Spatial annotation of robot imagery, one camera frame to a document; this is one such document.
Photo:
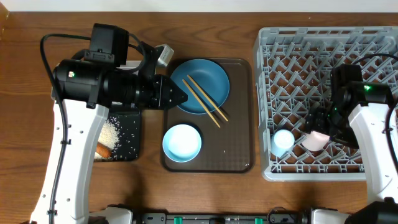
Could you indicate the light blue plastic cup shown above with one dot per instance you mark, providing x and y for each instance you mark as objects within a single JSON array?
[{"x": 282, "y": 142}]

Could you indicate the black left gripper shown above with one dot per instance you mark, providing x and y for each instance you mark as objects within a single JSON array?
[{"x": 157, "y": 98}]

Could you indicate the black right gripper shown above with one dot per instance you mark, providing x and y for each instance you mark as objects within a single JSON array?
[{"x": 315, "y": 121}]

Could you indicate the pile of white rice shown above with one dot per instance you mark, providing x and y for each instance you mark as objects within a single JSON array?
[{"x": 109, "y": 137}]

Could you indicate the brown serving tray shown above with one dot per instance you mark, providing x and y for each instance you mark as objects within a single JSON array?
[{"x": 227, "y": 147}]

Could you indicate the light blue bowl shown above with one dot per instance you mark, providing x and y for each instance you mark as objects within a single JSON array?
[{"x": 181, "y": 143}]

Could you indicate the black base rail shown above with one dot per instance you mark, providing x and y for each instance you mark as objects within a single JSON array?
[{"x": 272, "y": 218}]

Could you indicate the orange carrot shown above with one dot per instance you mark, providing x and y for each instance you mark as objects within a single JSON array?
[{"x": 103, "y": 151}]

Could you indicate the clear plastic bin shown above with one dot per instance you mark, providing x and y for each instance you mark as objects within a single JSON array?
[{"x": 130, "y": 64}]

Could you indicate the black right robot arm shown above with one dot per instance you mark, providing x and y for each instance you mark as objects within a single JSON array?
[{"x": 361, "y": 116}]

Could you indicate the black tray bin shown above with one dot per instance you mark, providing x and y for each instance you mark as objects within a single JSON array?
[{"x": 127, "y": 140}]

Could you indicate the pink plastic cup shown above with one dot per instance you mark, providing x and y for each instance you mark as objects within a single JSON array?
[{"x": 315, "y": 141}]

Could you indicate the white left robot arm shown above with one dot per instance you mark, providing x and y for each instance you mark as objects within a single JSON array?
[{"x": 84, "y": 88}]

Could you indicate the wooden chopstick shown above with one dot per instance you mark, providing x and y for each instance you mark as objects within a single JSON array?
[
  {"x": 207, "y": 97},
  {"x": 201, "y": 103}
]

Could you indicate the grey plastic dishwasher rack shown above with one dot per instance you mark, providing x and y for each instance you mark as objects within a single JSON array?
[{"x": 292, "y": 73}]

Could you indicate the dark blue plate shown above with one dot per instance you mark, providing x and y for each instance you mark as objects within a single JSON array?
[{"x": 212, "y": 79}]

